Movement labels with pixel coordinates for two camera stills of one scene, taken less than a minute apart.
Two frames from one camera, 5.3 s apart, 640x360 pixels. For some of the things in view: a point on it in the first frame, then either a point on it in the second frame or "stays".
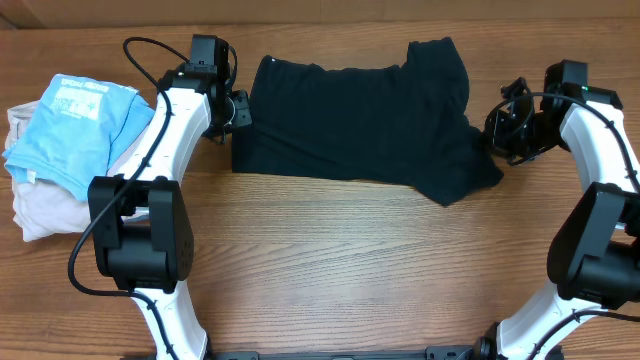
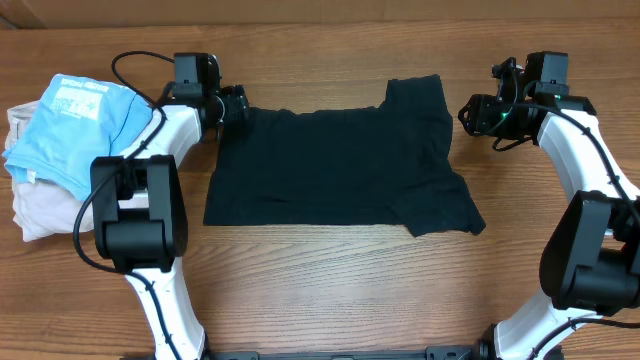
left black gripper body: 236,115 stays
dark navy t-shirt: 407,123 → 389,165
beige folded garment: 39,210 stays
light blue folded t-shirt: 76,131 stays
